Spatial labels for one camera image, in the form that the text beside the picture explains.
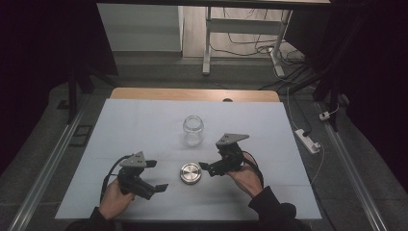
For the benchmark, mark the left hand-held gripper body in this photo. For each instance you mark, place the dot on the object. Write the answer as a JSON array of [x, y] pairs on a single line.
[[133, 178]]

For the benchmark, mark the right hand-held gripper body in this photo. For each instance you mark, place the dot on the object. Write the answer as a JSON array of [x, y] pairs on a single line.
[[229, 157]]

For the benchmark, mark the round silver metal lid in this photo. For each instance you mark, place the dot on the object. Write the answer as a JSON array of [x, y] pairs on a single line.
[[191, 173]]

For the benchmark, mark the clear glass jar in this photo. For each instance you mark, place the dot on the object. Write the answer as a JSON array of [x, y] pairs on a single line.
[[193, 131]]

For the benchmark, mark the person's right hand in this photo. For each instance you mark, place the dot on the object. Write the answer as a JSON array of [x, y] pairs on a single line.
[[247, 179]]

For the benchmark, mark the person's left hand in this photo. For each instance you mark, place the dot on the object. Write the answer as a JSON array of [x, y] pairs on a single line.
[[114, 200]]

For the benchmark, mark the white foam board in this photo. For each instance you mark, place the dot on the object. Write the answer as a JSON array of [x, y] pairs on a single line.
[[144, 128]]

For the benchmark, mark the black floor plate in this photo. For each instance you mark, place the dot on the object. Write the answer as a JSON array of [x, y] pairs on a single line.
[[81, 136]]

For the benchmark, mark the wooden table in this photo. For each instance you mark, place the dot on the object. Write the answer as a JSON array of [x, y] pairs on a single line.
[[179, 94]]

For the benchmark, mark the white power strip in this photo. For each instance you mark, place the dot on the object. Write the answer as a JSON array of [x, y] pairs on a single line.
[[307, 141]]

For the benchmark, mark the black metal stand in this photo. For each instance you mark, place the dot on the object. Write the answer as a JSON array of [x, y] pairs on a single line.
[[333, 96], [72, 96]]

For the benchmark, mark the small white adapter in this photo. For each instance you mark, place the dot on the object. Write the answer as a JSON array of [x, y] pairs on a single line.
[[324, 115]]

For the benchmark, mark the black curtain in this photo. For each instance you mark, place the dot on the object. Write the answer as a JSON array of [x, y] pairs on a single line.
[[378, 80], [38, 64]]

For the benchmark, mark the aluminium floor rail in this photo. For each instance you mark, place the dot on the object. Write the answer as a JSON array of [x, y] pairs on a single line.
[[352, 173], [48, 173]]

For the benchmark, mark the white desk frame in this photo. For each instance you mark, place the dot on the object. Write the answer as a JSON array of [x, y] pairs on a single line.
[[243, 26]]

